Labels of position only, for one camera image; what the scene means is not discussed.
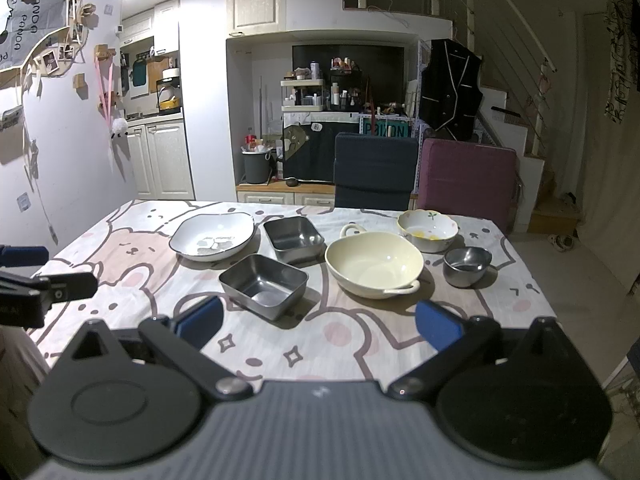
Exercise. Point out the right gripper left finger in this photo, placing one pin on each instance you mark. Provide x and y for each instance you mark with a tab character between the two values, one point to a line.
176	343

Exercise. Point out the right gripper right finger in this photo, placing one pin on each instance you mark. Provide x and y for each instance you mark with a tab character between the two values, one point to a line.
460	344

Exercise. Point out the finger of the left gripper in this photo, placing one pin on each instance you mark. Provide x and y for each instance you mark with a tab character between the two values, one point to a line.
19	256
24	302

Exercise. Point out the small round steel bowl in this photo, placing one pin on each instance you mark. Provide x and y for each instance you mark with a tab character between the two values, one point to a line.
464	267

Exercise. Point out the white plate dark rim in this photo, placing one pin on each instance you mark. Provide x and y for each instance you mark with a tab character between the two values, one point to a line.
212	237

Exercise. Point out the steel rectangular tray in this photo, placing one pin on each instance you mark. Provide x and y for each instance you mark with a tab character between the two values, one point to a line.
294	239
264	286

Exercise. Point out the floral yellow-rimmed bowl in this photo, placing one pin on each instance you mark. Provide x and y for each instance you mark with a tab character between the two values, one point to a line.
428	230

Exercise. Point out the cream two-handled bowl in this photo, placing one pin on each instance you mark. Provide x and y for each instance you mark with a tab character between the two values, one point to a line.
374	265

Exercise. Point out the bear print tablecloth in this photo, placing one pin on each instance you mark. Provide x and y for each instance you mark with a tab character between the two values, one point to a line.
328	335

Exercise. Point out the slippers on floor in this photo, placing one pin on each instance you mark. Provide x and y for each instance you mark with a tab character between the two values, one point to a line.
563	242

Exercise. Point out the maroon floor chair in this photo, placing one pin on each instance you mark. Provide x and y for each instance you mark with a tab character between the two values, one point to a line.
467	179

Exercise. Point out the white kitchen cabinets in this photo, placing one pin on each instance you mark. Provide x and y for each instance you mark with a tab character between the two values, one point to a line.
160	158

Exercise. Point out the pink ribbon plush hanging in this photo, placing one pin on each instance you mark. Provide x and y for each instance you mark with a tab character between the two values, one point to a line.
104	65

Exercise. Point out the grey trash bin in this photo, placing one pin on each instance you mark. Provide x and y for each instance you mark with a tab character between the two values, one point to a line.
257	166

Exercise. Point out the dark blue floor chair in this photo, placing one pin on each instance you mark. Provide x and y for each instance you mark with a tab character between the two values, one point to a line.
373	172

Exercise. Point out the black jacket hanging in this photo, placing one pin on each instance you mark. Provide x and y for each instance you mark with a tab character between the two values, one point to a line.
450	95

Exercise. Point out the white tiered rack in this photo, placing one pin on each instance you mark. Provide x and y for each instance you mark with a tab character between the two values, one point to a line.
302	95

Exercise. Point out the staircase with railing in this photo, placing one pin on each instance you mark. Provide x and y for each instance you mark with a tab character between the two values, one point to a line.
526	72

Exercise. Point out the patterned hanging curtain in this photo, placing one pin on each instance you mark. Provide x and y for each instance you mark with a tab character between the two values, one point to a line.
622	24

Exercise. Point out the wall photo collage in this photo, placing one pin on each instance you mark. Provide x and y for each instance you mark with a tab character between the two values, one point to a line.
41	38

